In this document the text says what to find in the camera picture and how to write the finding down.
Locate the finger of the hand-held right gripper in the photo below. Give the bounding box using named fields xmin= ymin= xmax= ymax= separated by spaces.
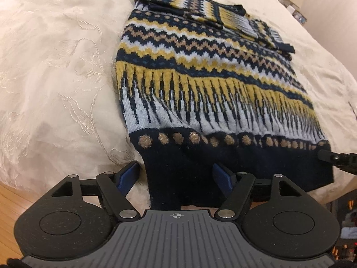
xmin=317 ymin=149 xmax=357 ymax=176

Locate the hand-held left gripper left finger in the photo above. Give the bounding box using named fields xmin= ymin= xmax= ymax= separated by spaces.
xmin=45 ymin=161 xmax=141 ymax=220

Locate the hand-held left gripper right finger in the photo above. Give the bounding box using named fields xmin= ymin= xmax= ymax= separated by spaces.
xmin=212 ymin=163 xmax=307 ymax=220

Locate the patterned knit sweater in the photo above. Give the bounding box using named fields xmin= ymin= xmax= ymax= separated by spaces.
xmin=115 ymin=0 xmax=334 ymax=211

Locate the white bed cover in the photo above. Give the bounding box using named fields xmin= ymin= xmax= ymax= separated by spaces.
xmin=0 ymin=0 xmax=357 ymax=210

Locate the cream nightstand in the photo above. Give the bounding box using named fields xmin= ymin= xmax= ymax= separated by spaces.
xmin=277 ymin=0 xmax=308 ymax=26

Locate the thin black cable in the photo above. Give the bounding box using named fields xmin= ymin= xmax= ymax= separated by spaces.
xmin=348 ymin=100 xmax=357 ymax=123

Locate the photo frame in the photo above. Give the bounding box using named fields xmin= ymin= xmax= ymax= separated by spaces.
xmin=293 ymin=11 xmax=307 ymax=25

